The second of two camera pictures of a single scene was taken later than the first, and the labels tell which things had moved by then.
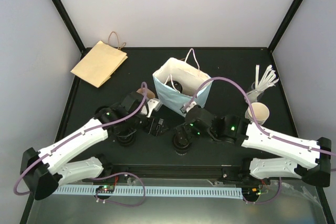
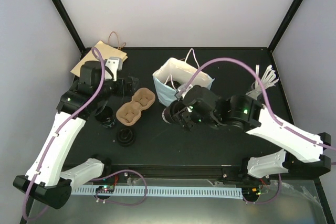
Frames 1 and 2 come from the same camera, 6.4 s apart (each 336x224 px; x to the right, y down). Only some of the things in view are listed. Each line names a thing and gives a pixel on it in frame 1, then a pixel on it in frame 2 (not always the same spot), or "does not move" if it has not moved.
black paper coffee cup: x=104 y=112 does not move
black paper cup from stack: x=181 y=151 -> x=168 y=113
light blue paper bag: x=177 y=82 does not move
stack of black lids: x=126 y=139 does not move
